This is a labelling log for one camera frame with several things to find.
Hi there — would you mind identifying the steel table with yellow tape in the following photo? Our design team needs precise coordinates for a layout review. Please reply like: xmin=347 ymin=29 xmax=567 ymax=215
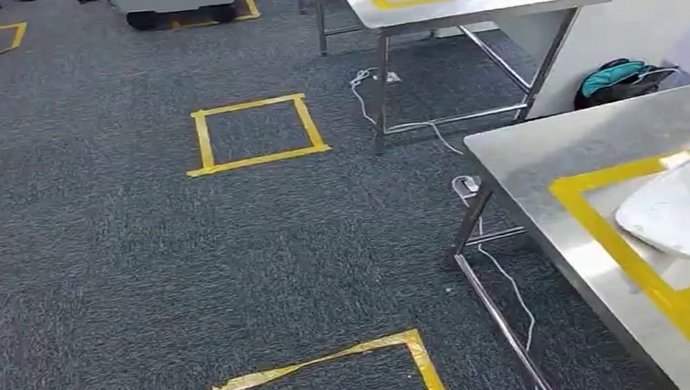
xmin=296 ymin=0 xmax=690 ymax=162
xmin=434 ymin=79 xmax=690 ymax=390

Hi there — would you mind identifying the teal and black backpack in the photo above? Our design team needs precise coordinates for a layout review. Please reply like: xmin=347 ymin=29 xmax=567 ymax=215
xmin=570 ymin=53 xmax=684 ymax=111

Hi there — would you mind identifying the white partition panel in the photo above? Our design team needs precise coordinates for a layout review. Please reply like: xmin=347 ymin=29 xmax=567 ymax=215
xmin=490 ymin=0 xmax=690 ymax=125

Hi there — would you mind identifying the white cable with adapter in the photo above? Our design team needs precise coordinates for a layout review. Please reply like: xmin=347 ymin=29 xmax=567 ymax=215
xmin=449 ymin=170 xmax=543 ymax=390

